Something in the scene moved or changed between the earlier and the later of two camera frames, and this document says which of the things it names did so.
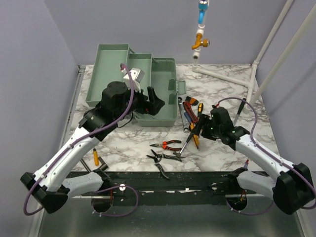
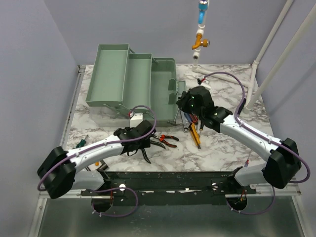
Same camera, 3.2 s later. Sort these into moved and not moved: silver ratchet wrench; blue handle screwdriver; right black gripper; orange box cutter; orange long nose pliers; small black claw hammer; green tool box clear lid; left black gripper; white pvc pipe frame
Moved: small black claw hammer; left black gripper; orange long nose pliers; right black gripper
Not moved: blue handle screwdriver; silver ratchet wrench; orange box cutter; white pvc pipe frame; green tool box clear lid
